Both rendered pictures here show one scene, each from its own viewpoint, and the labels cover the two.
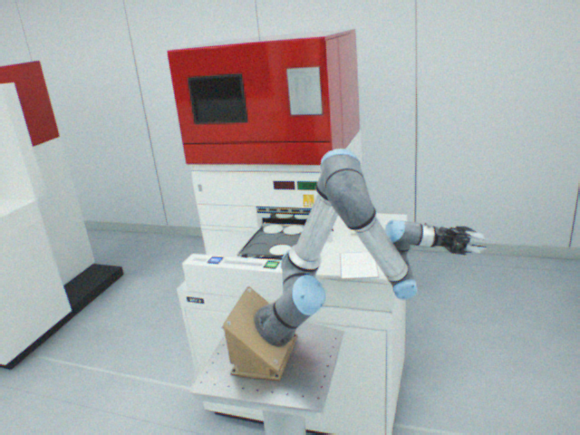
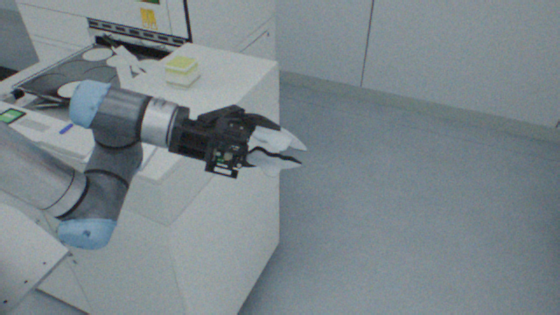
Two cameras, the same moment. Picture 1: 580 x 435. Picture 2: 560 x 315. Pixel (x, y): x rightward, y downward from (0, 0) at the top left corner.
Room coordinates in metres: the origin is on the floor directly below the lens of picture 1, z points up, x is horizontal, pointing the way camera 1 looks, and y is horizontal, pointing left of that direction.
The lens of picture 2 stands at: (0.85, -0.68, 1.57)
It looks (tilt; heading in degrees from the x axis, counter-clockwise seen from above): 40 degrees down; 4
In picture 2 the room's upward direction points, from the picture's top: straight up
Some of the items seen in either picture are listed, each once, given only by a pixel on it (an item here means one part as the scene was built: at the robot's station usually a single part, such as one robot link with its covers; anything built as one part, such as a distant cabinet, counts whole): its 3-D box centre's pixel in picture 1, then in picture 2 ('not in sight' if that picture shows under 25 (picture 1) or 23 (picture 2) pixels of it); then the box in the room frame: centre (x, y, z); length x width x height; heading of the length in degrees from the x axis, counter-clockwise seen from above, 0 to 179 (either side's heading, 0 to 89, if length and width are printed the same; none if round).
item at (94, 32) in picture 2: (296, 222); (137, 49); (2.28, -0.06, 0.89); 0.44 x 0.02 x 0.10; 69
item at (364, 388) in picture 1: (304, 335); (131, 205); (1.95, -0.04, 0.41); 0.97 x 0.64 x 0.82; 69
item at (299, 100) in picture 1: (273, 93); not in sight; (2.65, -0.01, 1.52); 0.81 x 0.75 x 0.59; 69
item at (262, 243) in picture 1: (286, 239); (100, 73); (2.08, 0.00, 0.90); 0.34 x 0.34 x 0.01; 69
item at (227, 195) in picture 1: (263, 198); (93, 6); (2.36, 0.10, 1.02); 0.82 x 0.03 x 0.40; 69
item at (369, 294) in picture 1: (362, 255); (179, 116); (1.85, -0.33, 0.89); 0.62 x 0.35 x 0.14; 159
